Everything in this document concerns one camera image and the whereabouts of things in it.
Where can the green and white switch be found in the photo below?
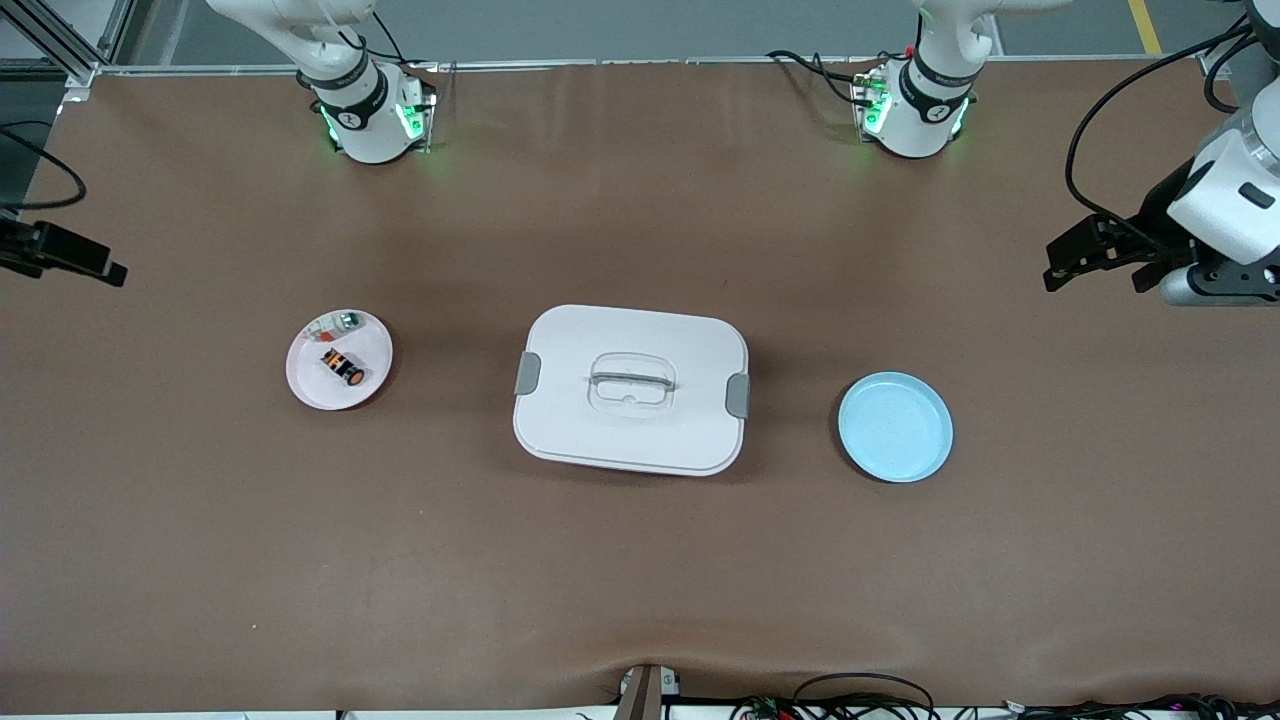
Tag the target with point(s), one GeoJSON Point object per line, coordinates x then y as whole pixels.
{"type": "Point", "coordinates": [347, 321]}

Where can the brown post with bracket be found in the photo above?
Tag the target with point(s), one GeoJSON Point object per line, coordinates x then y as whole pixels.
{"type": "Point", "coordinates": [645, 695]}

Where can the light blue round plate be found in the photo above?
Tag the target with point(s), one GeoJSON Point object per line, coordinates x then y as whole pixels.
{"type": "Point", "coordinates": [895, 428]}

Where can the silver table edge strip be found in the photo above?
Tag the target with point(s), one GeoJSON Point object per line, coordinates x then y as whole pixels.
{"type": "Point", "coordinates": [650, 63]}

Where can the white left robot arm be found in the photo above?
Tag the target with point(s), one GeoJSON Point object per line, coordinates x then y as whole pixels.
{"type": "Point", "coordinates": [925, 120]}

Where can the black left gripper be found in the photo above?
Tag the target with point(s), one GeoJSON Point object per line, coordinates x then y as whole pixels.
{"type": "Point", "coordinates": [1163, 217]}

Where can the white lidded storage box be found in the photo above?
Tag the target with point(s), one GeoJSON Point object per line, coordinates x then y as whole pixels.
{"type": "Point", "coordinates": [570, 420]}

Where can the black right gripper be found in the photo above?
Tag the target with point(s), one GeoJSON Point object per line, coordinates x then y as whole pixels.
{"type": "Point", "coordinates": [40, 247]}

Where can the pink round plate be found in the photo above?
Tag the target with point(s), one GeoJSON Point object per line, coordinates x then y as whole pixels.
{"type": "Point", "coordinates": [330, 392]}

